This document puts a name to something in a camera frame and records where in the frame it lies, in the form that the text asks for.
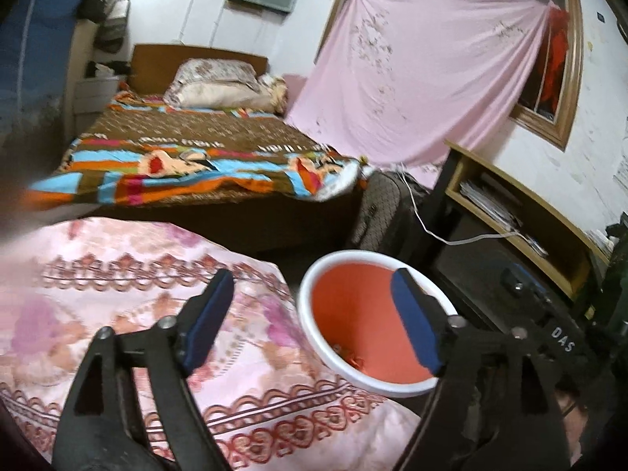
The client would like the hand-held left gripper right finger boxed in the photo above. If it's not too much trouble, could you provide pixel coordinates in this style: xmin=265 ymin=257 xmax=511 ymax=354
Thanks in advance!
xmin=391 ymin=267 xmax=572 ymax=471

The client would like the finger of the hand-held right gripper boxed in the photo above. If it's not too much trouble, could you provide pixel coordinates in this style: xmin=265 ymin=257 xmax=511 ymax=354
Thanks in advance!
xmin=500 ymin=262 xmax=557 ymax=315

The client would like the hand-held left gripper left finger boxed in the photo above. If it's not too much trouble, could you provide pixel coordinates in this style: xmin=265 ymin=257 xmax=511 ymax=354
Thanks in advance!
xmin=51 ymin=269 xmax=235 ymax=471

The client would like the orange plastic basin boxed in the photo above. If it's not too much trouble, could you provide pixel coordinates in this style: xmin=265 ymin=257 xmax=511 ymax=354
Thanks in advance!
xmin=298 ymin=250 xmax=459 ymax=398

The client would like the orange snack wrapper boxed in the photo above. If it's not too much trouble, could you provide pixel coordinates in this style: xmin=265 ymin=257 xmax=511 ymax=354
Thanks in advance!
xmin=330 ymin=341 xmax=369 ymax=369

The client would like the person's right hand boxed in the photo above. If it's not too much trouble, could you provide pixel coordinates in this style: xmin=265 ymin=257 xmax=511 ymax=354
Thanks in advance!
xmin=557 ymin=389 xmax=592 ymax=457

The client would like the wooden desk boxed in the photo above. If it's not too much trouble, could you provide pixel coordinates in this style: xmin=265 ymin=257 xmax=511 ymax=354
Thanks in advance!
xmin=427 ymin=140 xmax=612 ymax=325

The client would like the stack of papers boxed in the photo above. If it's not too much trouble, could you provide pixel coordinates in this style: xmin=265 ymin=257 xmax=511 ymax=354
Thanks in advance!
xmin=458 ymin=172 xmax=548 ymax=258

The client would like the pink floral bed cover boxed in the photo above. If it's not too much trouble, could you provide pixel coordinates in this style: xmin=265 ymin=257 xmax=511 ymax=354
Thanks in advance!
xmin=0 ymin=218 xmax=423 ymax=471

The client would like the dark quilted bag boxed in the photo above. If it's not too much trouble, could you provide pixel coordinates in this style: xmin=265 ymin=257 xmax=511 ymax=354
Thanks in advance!
xmin=351 ymin=169 xmax=442 ymax=256

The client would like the colourful patterned blanket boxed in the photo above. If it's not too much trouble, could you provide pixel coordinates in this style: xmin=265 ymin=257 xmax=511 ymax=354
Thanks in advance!
xmin=29 ymin=91 xmax=374 ymax=207

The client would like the pink hanging sheet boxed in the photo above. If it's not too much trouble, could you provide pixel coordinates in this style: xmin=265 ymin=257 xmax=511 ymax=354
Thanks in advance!
xmin=285 ymin=0 xmax=560 ymax=187

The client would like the red hanging cloth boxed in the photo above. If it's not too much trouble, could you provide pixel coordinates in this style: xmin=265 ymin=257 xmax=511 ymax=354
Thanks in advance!
xmin=532 ymin=5 xmax=572 ymax=113

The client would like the cream pillow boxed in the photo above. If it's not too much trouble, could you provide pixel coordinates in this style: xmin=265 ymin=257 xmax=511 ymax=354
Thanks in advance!
xmin=164 ymin=78 xmax=278 ymax=113

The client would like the barred wooden window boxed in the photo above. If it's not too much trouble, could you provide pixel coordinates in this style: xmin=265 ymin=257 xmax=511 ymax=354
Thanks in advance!
xmin=343 ymin=0 xmax=584 ymax=150

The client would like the folded floral quilt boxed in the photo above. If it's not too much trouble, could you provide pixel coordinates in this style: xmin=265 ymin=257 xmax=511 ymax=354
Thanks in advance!
xmin=255 ymin=73 xmax=290 ymax=116

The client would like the white nightstand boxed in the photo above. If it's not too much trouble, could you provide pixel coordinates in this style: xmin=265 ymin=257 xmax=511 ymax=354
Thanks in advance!
xmin=73 ymin=76 xmax=121 ymax=131

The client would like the floral pillow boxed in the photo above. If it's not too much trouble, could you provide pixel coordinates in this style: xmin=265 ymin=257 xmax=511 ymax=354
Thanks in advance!
xmin=167 ymin=58 xmax=258 ymax=94

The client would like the wooden bed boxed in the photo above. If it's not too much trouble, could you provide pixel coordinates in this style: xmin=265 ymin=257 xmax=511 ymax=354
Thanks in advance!
xmin=29 ymin=43 xmax=374 ymax=256

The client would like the white and brown handbag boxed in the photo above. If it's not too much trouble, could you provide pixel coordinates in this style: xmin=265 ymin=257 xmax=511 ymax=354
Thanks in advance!
xmin=95 ymin=0 xmax=131 ymax=55

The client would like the blue fabric wardrobe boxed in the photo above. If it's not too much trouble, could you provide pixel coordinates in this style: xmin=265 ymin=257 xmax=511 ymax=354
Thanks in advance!
xmin=0 ymin=0 xmax=89 ymax=123

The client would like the black handbag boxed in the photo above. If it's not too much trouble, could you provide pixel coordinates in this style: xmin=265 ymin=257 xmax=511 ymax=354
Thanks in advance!
xmin=81 ymin=0 xmax=111 ymax=23

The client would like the white cable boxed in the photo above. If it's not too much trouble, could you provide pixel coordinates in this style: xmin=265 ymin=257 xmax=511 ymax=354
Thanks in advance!
xmin=392 ymin=162 xmax=523 ymax=246

